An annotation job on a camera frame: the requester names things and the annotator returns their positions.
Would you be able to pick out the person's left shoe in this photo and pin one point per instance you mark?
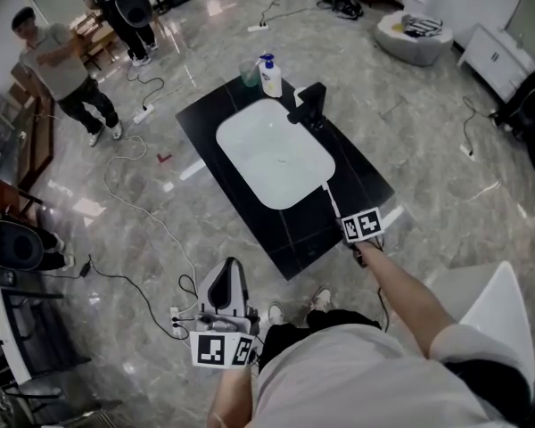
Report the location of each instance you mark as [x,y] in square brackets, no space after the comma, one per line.
[275,314]

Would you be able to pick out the black faucet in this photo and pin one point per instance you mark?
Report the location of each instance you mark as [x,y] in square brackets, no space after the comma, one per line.
[310,101]

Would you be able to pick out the person's white shirt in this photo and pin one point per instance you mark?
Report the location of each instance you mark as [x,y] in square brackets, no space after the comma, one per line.
[361,386]

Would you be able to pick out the black vanity cabinet counter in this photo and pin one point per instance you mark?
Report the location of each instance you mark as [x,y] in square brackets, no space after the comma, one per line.
[307,230]

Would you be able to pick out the person's right forearm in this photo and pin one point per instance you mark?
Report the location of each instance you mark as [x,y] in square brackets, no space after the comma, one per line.
[401,292]

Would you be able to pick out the person's right shoe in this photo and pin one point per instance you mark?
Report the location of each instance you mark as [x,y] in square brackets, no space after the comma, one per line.
[321,299]

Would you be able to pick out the person's left forearm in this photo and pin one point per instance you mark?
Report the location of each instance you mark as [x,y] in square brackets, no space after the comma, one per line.
[232,399]

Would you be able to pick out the grey beanbag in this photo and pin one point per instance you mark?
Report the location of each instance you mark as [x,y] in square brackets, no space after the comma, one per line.
[412,47]

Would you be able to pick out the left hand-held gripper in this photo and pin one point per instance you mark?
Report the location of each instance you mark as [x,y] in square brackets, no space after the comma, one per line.
[211,348]

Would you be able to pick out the wooden table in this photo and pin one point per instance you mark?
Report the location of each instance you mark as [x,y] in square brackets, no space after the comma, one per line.
[93,38]

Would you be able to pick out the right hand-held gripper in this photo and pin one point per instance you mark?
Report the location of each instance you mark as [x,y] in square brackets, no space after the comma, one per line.
[361,225]

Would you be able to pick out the green glass cup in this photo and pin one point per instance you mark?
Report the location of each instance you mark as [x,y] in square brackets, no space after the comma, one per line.
[249,74]

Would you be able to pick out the person's shoe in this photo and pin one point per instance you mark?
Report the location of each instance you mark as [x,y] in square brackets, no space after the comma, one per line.
[275,314]
[321,299]

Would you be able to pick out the wooden shelf unit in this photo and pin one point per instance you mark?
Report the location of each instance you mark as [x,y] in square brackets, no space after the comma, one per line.
[35,127]

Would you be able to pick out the white sink basin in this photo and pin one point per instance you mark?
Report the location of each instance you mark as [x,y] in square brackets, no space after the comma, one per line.
[272,150]

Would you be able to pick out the white power strip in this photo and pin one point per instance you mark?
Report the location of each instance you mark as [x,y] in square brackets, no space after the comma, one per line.
[257,27]
[143,114]
[175,321]
[466,150]

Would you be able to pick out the person's black trousers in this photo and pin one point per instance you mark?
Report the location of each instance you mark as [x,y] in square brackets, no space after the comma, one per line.
[303,337]

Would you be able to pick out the white cabinet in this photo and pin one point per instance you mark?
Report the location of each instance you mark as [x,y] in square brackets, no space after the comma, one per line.
[495,60]

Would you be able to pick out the striped pillow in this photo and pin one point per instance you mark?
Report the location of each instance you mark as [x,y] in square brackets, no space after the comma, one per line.
[421,25]

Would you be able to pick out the white desk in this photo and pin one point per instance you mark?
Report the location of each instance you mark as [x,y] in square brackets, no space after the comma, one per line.
[9,341]

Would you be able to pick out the white soap pump bottle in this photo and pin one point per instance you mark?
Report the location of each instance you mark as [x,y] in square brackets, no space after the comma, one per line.
[271,76]

